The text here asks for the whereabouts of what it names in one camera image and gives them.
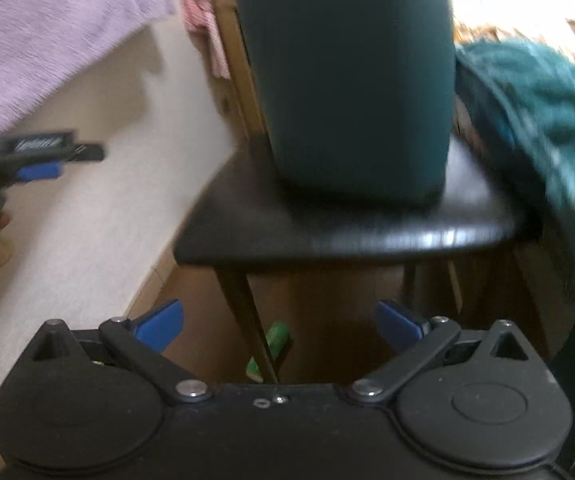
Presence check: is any dark teal trash bin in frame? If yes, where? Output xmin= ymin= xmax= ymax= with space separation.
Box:
xmin=236 ymin=0 xmax=455 ymax=204

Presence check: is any green paper cup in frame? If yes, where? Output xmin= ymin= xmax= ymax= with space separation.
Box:
xmin=245 ymin=321 xmax=292 ymax=384

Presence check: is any wooden chair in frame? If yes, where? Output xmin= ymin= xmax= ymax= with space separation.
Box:
xmin=172 ymin=0 xmax=553 ymax=386

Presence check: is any pink hanging robe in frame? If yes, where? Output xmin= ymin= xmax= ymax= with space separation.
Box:
xmin=181 ymin=0 xmax=230 ymax=79

